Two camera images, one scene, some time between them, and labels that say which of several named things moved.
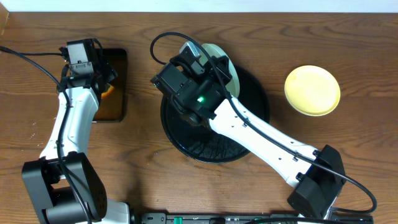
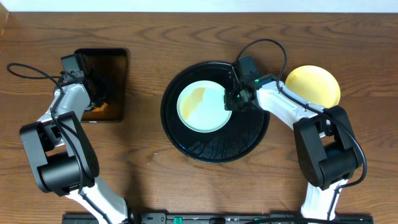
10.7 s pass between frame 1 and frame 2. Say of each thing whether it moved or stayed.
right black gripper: moved
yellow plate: stayed
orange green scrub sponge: moved
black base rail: stayed
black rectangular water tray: stayed
